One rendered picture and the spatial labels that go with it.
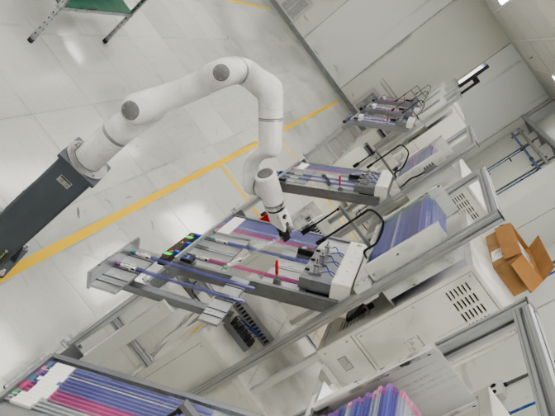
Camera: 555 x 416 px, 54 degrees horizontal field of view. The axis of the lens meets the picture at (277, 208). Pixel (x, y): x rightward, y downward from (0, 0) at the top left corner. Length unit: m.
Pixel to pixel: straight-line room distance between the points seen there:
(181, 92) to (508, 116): 9.19
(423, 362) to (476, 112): 9.71
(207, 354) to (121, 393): 0.92
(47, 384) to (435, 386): 1.01
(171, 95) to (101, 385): 1.04
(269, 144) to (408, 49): 8.88
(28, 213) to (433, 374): 1.83
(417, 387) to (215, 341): 1.34
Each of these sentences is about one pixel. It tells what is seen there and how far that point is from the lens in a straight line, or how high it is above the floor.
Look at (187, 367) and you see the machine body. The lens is 2.56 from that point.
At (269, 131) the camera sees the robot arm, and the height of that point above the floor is 1.43.
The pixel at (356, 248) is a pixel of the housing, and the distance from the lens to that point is 2.55.
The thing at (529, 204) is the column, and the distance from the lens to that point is 5.33.
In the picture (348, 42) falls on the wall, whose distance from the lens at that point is 10.88.
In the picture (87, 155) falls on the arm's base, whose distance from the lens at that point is 2.31.
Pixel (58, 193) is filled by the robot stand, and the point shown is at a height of 0.54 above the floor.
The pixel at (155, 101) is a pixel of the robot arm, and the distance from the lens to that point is 2.10.
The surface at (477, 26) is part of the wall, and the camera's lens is 10.76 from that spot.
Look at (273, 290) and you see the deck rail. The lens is 2.22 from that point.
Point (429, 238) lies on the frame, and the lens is 2.02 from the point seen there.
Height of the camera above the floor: 2.06
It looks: 23 degrees down
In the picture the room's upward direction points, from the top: 54 degrees clockwise
